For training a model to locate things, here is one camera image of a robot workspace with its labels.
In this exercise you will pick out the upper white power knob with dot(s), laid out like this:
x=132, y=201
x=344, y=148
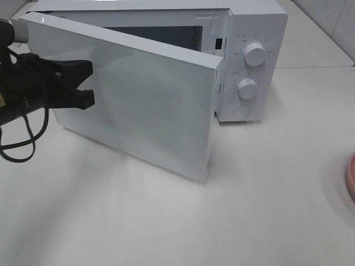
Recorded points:
x=255, y=53

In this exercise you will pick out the round white door button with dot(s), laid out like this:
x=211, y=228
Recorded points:
x=241, y=112

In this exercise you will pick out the white timer knob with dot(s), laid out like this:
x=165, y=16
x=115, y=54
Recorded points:
x=247, y=89

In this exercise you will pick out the pink round plate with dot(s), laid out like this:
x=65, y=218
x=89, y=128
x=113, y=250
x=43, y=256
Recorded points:
x=350, y=178

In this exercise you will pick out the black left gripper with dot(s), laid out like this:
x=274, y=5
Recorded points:
x=35, y=83

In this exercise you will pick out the white microwave oven body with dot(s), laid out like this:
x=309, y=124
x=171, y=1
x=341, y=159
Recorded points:
x=195, y=31

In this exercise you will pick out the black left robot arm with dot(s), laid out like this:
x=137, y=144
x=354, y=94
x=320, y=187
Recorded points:
x=8, y=36

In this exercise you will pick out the white microwave door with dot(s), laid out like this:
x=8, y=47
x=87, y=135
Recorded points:
x=153, y=100

